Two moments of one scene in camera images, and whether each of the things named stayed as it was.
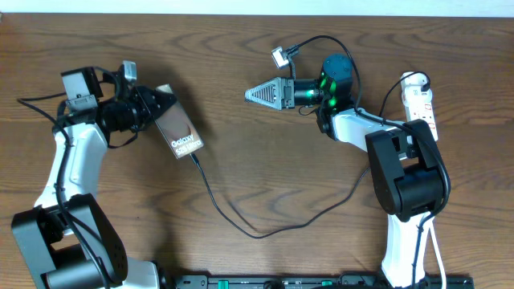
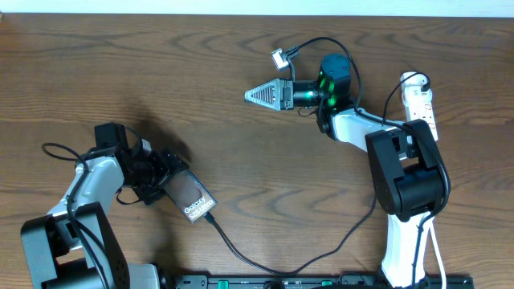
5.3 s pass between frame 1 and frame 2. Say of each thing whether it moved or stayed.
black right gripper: stayed
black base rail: stayed
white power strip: stayed
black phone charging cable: moved
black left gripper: moved
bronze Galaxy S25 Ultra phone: moved
